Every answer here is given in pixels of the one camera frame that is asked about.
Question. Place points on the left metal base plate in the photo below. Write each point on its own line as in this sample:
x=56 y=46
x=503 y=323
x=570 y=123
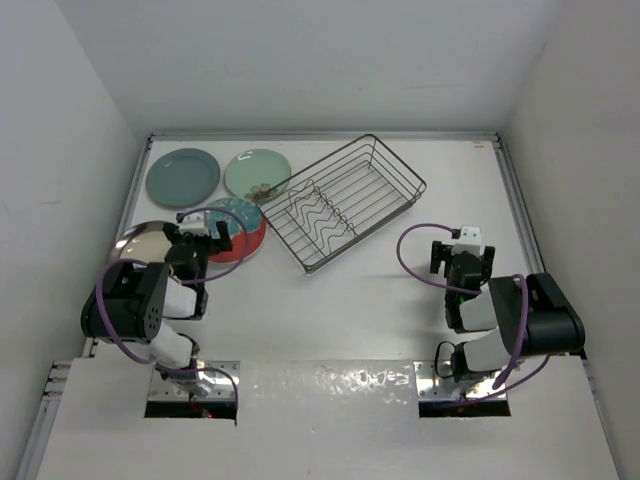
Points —
x=220 y=372

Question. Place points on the light green floral plate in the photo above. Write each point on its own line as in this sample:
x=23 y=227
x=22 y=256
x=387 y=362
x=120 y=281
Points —
x=257 y=175

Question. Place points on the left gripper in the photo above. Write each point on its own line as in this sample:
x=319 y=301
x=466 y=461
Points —
x=222 y=243

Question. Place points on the teal blue plate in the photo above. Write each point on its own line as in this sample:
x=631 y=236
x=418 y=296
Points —
x=182 y=178

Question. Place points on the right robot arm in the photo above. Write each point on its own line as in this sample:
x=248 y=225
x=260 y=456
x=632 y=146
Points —
x=518 y=316

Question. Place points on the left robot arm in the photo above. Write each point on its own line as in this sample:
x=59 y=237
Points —
x=156 y=273

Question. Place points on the metal base plate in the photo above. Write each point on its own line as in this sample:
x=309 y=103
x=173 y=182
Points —
x=220 y=372
x=435 y=383

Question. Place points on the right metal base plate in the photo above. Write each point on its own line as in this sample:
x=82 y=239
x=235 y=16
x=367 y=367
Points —
x=435 y=383

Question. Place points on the dark wire dish rack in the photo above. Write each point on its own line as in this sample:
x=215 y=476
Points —
x=338 y=201

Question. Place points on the grey rim cream plate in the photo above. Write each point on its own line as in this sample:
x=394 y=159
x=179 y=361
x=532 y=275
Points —
x=146 y=242

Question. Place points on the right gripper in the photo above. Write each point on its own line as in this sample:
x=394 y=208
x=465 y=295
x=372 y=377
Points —
x=440 y=252

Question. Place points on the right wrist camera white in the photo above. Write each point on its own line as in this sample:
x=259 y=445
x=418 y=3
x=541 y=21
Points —
x=468 y=239

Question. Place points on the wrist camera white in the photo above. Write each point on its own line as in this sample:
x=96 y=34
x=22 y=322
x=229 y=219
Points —
x=468 y=239
x=194 y=224

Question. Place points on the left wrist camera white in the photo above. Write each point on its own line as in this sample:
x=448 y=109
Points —
x=194 y=224

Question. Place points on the red teal floral plate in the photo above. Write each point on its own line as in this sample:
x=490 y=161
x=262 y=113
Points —
x=251 y=217

